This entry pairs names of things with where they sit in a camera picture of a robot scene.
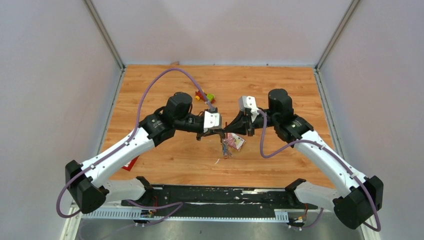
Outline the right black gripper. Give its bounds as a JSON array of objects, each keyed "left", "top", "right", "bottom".
[{"left": 223, "top": 109, "right": 279, "bottom": 137}]

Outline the metal key holder red handle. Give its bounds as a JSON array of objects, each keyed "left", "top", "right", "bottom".
[{"left": 220, "top": 134, "right": 232, "bottom": 159}]

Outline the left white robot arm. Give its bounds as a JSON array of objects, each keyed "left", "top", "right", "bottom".
[{"left": 65, "top": 92, "right": 222, "bottom": 214}]

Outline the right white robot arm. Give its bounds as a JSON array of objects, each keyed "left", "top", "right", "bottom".
[{"left": 224, "top": 88, "right": 384, "bottom": 232}]

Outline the pink card packet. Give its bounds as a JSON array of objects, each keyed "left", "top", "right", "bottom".
[{"left": 227, "top": 133, "right": 246, "bottom": 151}]

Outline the colourful toy brick car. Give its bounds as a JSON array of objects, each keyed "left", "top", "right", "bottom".
[{"left": 194, "top": 90, "right": 216, "bottom": 104}]

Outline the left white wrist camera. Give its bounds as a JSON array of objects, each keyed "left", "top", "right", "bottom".
[{"left": 203, "top": 110, "right": 222, "bottom": 132}]

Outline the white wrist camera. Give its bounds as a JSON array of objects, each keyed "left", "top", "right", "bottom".
[
  {"left": 238, "top": 95, "right": 259, "bottom": 121},
  {"left": 203, "top": 110, "right": 222, "bottom": 132}
]

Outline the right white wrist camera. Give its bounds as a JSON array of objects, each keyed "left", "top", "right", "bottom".
[{"left": 238, "top": 95, "right": 259, "bottom": 121}]

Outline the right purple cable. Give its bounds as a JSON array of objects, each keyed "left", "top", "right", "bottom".
[{"left": 258, "top": 109, "right": 382, "bottom": 232}]

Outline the purple cable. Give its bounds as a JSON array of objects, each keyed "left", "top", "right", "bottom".
[
  {"left": 55, "top": 67, "right": 218, "bottom": 219},
  {"left": 258, "top": 109, "right": 382, "bottom": 232}
]

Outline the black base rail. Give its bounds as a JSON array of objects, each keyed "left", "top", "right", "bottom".
[{"left": 135, "top": 184, "right": 317, "bottom": 219}]

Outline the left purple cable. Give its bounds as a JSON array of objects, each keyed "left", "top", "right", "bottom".
[{"left": 55, "top": 67, "right": 218, "bottom": 219}]

